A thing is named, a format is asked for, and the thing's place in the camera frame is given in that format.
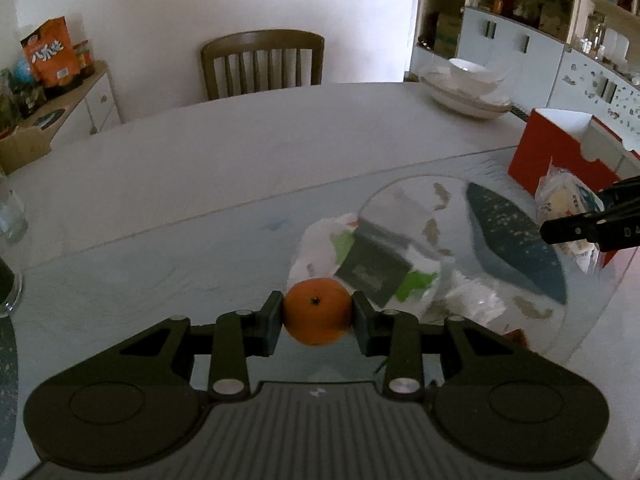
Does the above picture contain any wooden slat-back chair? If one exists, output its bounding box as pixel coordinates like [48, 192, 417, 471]
[201, 30, 326, 102]

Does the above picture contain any orange snack bag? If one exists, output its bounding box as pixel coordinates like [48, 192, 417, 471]
[20, 16, 82, 88]

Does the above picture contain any green white snack packet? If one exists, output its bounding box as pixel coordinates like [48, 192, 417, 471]
[289, 212, 443, 311]

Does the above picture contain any grey round placemat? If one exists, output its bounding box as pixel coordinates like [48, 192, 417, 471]
[0, 317, 19, 443]

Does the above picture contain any white wall cabinet unit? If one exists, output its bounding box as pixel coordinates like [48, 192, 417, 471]
[407, 0, 640, 151]

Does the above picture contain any white side cabinet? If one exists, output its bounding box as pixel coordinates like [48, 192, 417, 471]
[0, 60, 123, 176]

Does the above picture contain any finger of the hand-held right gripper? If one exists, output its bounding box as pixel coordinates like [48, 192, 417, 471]
[598, 176, 640, 211]
[539, 207, 640, 254]

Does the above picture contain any red cardboard box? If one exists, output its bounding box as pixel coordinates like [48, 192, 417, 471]
[507, 107, 640, 268]

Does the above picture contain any clear round glass disc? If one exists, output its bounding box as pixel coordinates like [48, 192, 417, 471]
[350, 174, 626, 368]

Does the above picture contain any glass jar dark lid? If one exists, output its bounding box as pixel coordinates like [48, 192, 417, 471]
[74, 40, 96, 77]

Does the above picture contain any cookie print snack packet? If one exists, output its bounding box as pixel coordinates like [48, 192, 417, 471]
[500, 327, 531, 348]

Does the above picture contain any silver striped snack packet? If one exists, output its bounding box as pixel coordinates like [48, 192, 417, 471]
[442, 280, 506, 326]

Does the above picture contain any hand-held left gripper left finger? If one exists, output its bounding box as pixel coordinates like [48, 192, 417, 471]
[117, 290, 286, 403]

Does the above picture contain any printed clear glass cup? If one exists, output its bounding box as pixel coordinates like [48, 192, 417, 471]
[0, 165, 28, 246]

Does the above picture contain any orange tangerine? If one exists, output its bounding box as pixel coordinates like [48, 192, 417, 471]
[282, 278, 353, 347]

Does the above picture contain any white bowl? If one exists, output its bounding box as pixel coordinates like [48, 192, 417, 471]
[448, 58, 490, 81]

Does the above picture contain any group of small bottles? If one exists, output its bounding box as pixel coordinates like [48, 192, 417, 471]
[0, 55, 46, 126]

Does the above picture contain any stack of white dishes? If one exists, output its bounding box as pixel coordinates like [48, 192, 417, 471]
[419, 66, 512, 102]

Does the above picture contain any white blue-print snack packet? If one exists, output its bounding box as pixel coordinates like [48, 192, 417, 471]
[536, 162, 608, 273]

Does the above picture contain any white plate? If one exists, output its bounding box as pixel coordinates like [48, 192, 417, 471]
[430, 87, 516, 121]

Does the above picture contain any grey glass-topped desktop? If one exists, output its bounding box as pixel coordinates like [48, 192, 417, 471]
[0, 80, 640, 480]

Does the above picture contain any cardboard box in cabinet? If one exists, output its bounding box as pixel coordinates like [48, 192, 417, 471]
[435, 12, 461, 56]

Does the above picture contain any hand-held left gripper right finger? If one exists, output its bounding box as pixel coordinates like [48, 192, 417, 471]
[350, 291, 526, 403]

